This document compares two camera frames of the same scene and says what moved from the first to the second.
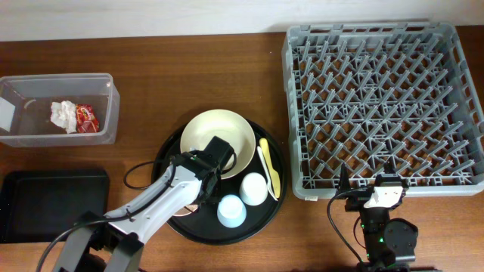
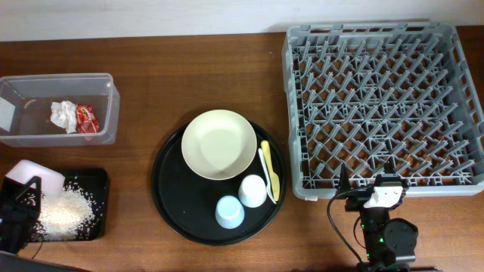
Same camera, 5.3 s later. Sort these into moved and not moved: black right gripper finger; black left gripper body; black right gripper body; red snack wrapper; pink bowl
Moved: black left gripper body; pink bowl
Not moved: black right gripper finger; black right gripper body; red snack wrapper
